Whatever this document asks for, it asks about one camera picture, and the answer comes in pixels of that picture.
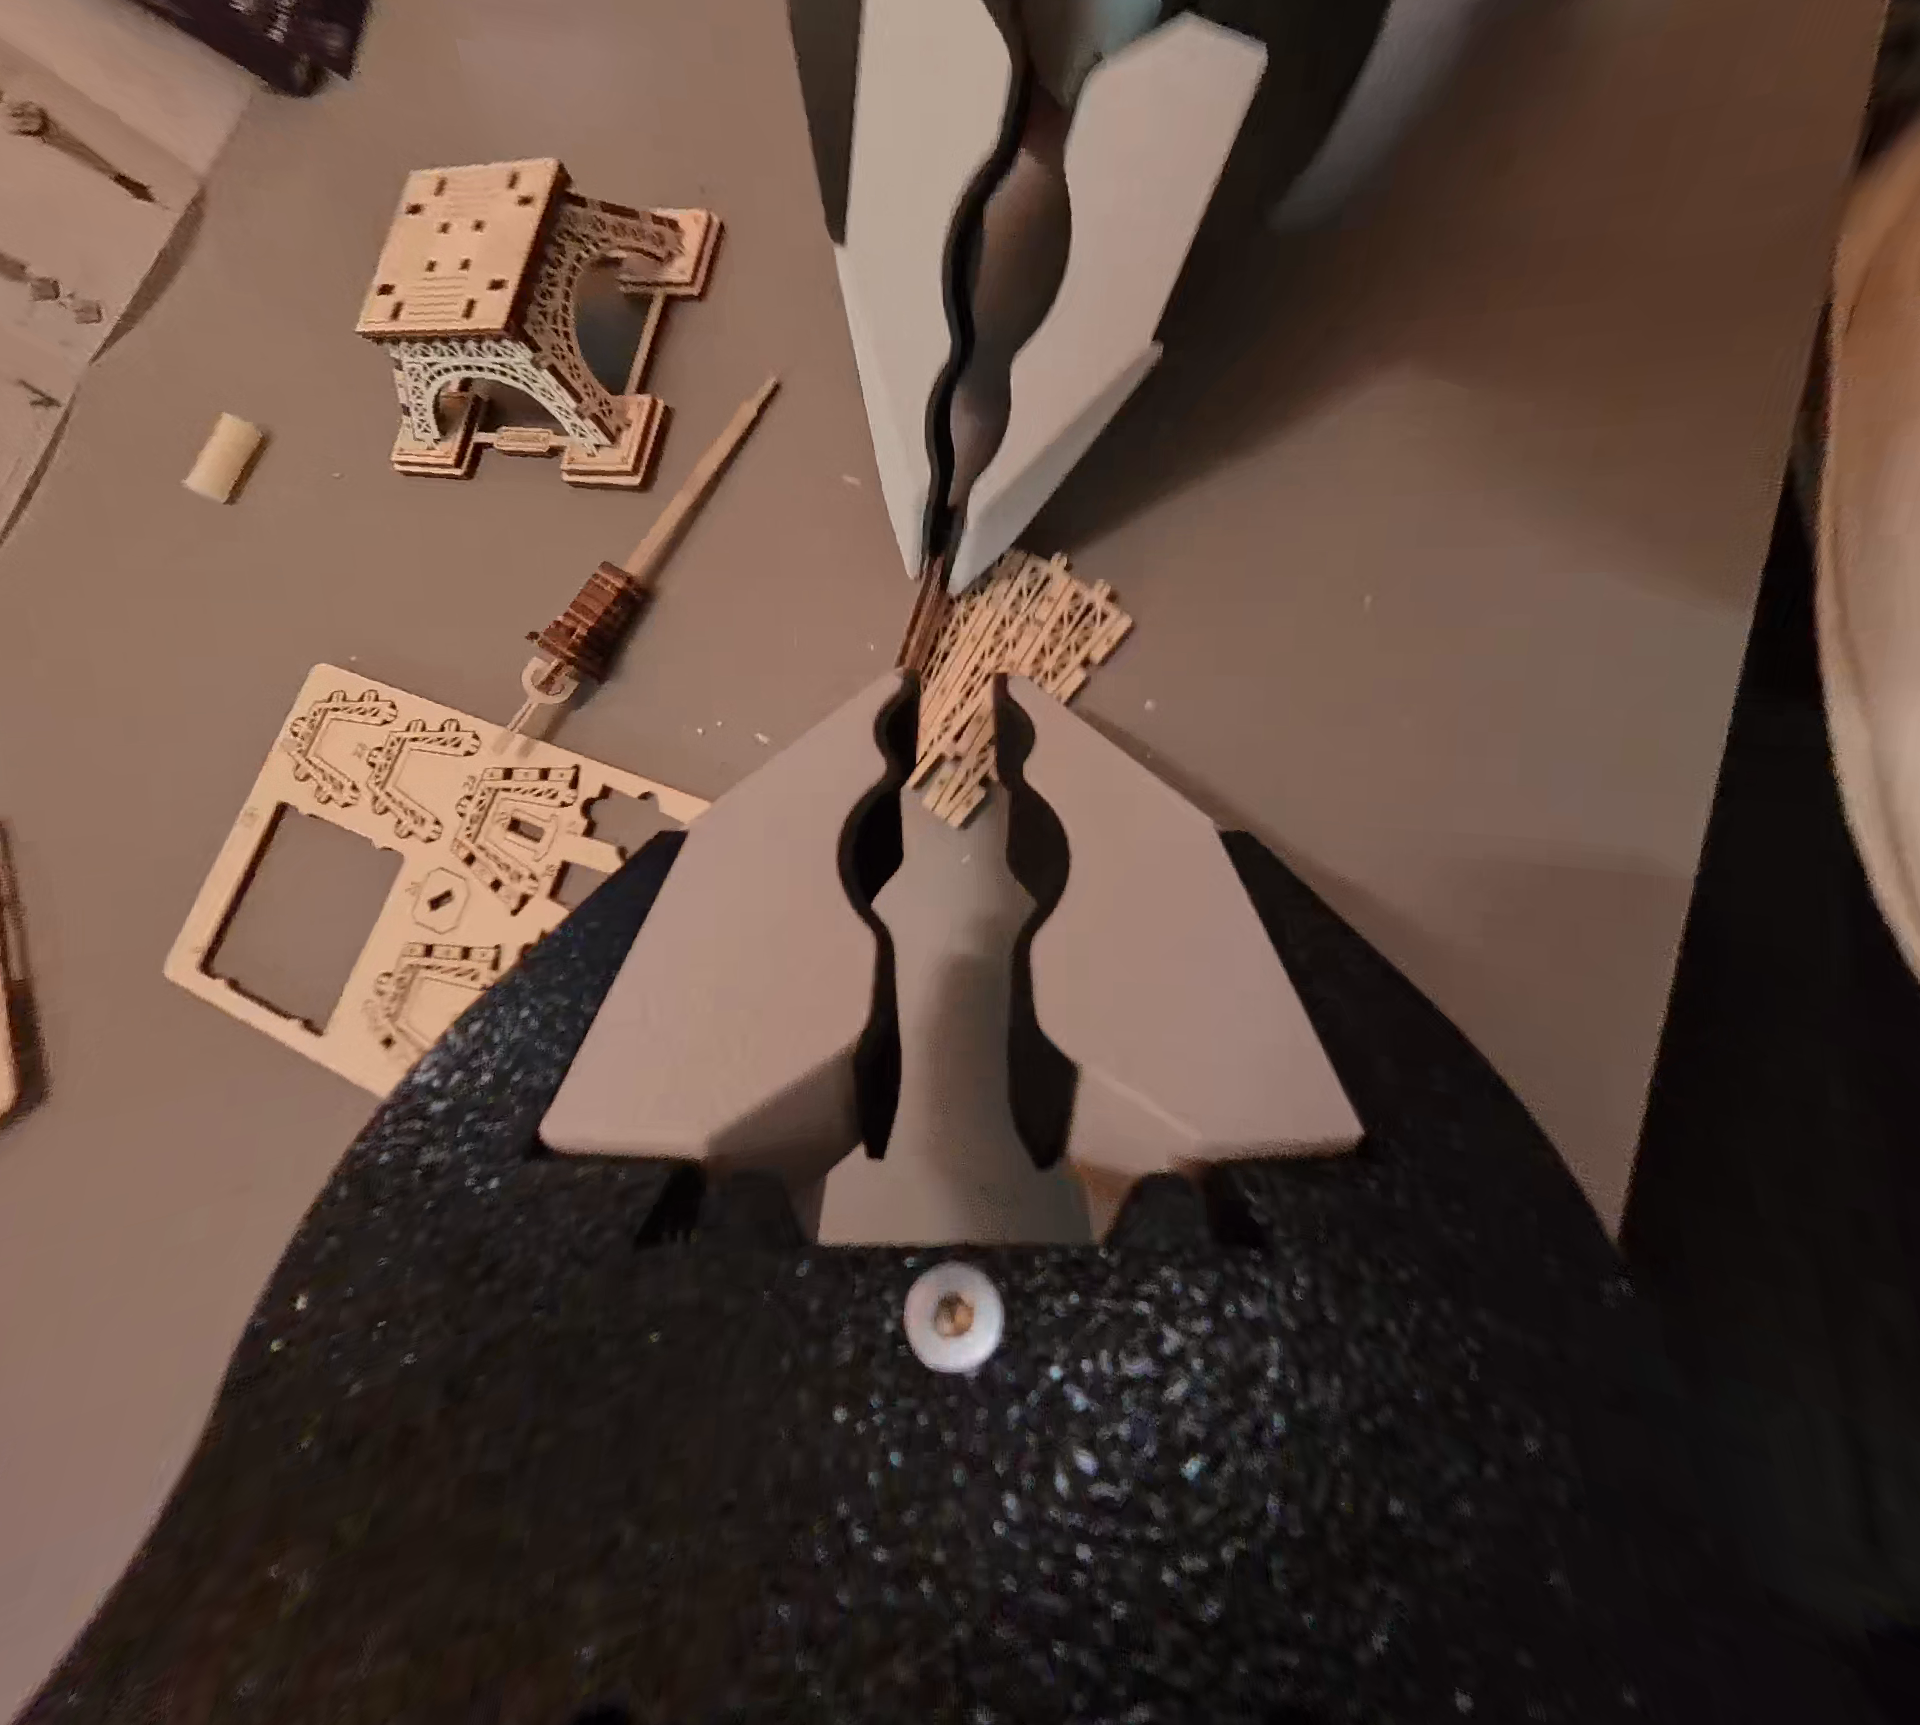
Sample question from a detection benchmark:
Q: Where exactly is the wooden lattice tower section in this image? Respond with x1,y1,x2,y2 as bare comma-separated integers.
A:
895,548,1136,713

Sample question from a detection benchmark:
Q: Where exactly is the wooden tower base model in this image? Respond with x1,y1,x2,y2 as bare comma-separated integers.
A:
354,158,722,488

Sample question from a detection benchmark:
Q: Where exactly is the wooden punch-out parts sheet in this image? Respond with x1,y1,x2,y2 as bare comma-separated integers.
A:
162,661,714,1097

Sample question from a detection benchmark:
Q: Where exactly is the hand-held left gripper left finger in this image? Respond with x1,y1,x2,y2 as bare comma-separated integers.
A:
534,672,923,1239

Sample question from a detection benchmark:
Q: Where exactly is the emptied wooden parts frame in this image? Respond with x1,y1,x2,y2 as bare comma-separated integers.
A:
0,826,39,1126

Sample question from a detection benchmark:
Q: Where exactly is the wooden tower spire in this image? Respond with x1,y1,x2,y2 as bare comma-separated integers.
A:
525,376,781,713

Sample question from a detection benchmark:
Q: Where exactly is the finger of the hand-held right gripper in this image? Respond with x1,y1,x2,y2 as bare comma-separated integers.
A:
940,10,1271,576
829,0,1037,582

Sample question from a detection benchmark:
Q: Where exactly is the cream printed shirt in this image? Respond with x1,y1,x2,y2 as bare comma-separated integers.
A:
1807,75,1920,976

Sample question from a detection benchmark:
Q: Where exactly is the small cream wax block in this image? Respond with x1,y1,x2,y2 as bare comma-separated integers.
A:
180,414,267,505

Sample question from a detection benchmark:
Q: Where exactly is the narrow wooden lattice panel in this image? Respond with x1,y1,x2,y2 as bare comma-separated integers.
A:
904,666,1009,830

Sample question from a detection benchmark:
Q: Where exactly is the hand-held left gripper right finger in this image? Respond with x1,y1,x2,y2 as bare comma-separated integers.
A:
991,677,1365,1239

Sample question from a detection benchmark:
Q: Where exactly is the grey desk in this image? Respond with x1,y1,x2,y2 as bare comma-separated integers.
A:
0,0,1884,1725

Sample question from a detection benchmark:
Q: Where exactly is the paper instruction sheet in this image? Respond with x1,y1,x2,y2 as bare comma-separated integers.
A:
0,0,249,542

